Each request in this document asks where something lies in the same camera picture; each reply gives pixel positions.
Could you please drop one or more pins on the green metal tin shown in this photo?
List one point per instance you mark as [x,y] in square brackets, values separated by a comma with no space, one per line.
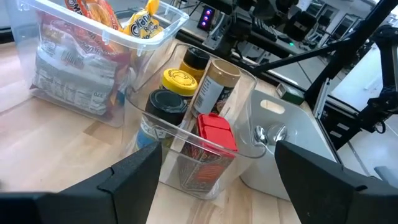
[290,95]

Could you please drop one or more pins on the black device purple lights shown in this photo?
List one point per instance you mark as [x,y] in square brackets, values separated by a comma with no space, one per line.
[206,17]

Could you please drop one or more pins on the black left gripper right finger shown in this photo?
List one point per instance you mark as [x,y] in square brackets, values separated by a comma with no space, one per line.
[326,199]

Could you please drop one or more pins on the grey plastic bin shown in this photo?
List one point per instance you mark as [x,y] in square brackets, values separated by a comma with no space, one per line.
[298,124]

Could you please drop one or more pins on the spice tin red lid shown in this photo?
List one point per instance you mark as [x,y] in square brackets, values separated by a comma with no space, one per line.
[217,130]

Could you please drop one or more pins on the green herb jar black lid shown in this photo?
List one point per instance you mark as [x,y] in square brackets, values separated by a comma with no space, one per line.
[166,104]

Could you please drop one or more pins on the red ramen noodle packet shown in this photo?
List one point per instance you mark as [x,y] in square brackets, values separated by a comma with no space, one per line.
[71,77]

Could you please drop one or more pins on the orange ramen noodle packet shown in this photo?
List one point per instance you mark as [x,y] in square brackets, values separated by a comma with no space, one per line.
[99,12]

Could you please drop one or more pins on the spice jar tan lid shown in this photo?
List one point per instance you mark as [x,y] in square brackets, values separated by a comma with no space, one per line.
[220,71]

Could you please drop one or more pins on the spice jar yellow lid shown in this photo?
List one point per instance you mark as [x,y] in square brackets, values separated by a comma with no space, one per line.
[178,81]

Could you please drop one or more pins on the yellow peanut snack packet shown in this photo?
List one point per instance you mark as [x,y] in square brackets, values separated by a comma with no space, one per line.
[143,26]

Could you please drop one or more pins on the deep clear plastic tub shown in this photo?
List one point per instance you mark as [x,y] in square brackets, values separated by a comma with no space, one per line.
[21,46]

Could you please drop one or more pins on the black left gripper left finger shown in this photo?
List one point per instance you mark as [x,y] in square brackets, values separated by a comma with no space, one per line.
[124,193]

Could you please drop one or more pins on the orange spice jar black lid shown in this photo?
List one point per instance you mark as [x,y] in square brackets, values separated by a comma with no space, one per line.
[196,57]

